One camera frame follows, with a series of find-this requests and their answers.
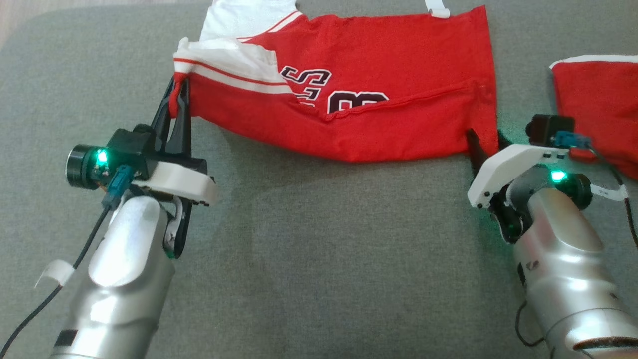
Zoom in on thin black cable loop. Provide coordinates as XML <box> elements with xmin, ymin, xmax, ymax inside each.
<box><xmin>515</xmin><ymin>299</ymin><xmax>546</xmax><ymax>347</ymax></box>

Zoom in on red shorts with white trim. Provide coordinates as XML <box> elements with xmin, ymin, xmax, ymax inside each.
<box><xmin>549</xmin><ymin>54</ymin><xmax>638</xmax><ymax>180</ymax></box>

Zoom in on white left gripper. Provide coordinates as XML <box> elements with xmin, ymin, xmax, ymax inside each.
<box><xmin>131</xmin><ymin>78</ymin><xmax>218</xmax><ymax>207</ymax></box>

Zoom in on red jersey with white sleeves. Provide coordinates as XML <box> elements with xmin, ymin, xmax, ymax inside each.
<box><xmin>172</xmin><ymin>0</ymin><xmax>500</xmax><ymax>164</ymax></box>

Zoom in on white cable tag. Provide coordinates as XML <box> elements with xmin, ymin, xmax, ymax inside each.
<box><xmin>591</xmin><ymin>183</ymin><xmax>628</xmax><ymax>202</ymax></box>
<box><xmin>34</xmin><ymin>259</ymin><xmax>75</xmax><ymax>289</ymax></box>

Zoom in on black cable with teal plug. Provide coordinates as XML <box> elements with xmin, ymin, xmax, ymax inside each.
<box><xmin>556</xmin><ymin>131</ymin><xmax>638</xmax><ymax>250</ymax></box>
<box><xmin>0</xmin><ymin>165</ymin><xmax>136</xmax><ymax>359</ymax></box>

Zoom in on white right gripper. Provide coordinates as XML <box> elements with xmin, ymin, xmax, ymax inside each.
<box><xmin>466</xmin><ymin>128</ymin><xmax>570</xmax><ymax>209</ymax></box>

